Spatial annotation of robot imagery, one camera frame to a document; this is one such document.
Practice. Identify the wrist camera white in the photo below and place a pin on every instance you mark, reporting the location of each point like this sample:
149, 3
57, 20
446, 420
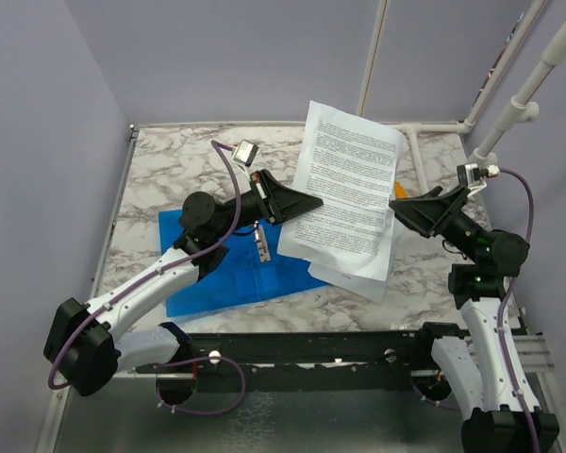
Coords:
474, 178
244, 153

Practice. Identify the white PVC camera pole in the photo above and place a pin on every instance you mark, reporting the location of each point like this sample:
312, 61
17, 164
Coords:
516, 97

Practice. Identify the metal folder clip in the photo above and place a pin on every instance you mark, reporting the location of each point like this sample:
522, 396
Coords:
262, 244

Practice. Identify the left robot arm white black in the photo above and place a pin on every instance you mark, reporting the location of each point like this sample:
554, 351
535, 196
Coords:
81, 343

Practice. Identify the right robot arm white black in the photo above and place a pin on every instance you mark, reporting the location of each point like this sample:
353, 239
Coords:
499, 409

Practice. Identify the blue plastic folder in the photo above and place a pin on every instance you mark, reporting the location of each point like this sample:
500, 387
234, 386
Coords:
242, 278

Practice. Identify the black mounting rail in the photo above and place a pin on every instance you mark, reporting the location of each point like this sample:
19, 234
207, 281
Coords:
308, 362

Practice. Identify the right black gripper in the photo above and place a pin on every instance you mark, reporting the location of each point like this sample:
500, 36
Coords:
431, 213

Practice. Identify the printed white paper sheets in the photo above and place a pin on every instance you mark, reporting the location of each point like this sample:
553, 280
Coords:
349, 163

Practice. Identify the white PVC pipe frame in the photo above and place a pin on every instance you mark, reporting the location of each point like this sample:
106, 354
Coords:
413, 129

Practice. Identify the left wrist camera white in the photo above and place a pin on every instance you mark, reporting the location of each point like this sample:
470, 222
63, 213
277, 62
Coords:
244, 153

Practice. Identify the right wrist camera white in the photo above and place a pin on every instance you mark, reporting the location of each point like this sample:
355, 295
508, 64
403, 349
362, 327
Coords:
474, 178

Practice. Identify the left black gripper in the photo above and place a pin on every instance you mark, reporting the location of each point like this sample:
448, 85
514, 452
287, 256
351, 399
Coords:
279, 202

